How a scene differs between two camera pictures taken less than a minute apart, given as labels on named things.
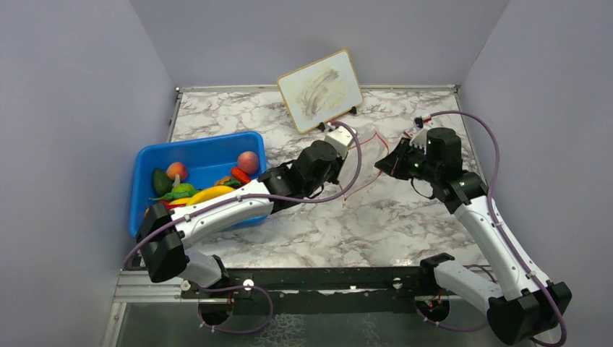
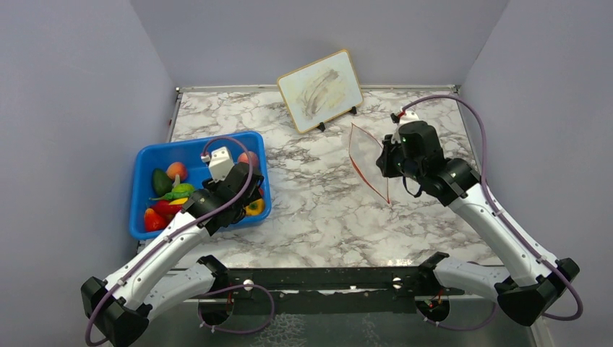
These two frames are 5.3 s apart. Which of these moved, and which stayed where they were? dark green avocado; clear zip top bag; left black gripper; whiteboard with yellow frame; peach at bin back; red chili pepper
Moved: left black gripper; clear zip top bag
Stayed: peach at bin back; whiteboard with yellow frame; red chili pepper; dark green avocado
